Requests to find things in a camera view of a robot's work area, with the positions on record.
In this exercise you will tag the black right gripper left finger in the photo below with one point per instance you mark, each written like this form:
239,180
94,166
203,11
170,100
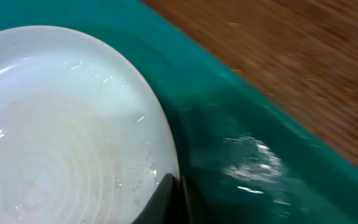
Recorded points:
155,211

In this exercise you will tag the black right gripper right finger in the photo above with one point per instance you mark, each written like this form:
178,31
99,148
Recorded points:
192,201

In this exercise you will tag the pink white plate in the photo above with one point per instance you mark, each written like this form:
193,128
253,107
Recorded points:
83,138

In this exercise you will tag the teal plastic tray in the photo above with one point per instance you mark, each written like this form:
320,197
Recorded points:
251,162

